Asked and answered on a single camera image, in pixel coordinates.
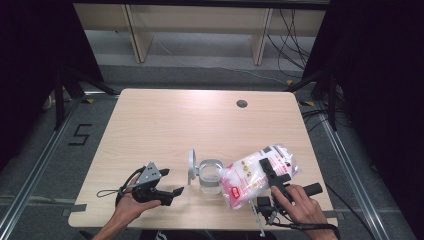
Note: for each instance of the aluminium floor rail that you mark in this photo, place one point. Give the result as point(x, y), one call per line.
point(43, 160)
point(345, 166)

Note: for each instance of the yellow black tape piece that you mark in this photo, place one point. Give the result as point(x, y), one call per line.
point(306, 103)
point(88, 100)
point(289, 82)

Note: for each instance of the red and white sugar bag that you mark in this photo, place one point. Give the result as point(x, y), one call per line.
point(243, 180)

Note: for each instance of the light wooden shelf unit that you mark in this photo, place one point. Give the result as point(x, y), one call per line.
point(200, 20)

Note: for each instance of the grey floor tape strip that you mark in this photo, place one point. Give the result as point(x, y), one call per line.
point(75, 208)

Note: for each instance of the black metal stand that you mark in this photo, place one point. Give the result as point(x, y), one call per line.
point(332, 110)
point(59, 106)

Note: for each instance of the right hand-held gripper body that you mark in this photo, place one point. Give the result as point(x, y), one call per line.
point(264, 205)

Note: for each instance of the black curtain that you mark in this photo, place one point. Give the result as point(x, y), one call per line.
point(30, 66)
point(383, 83)

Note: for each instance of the person's left hand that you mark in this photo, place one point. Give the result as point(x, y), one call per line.
point(130, 208)

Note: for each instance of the person's right hand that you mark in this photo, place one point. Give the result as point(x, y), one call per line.
point(305, 210)

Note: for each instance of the glass jar with white lid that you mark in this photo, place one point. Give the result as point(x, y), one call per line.
point(210, 181)

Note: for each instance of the person's dark clothing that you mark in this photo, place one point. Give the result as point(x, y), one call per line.
point(200, 236)

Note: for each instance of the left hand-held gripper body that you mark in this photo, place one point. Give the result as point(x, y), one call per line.
point(146, 176)

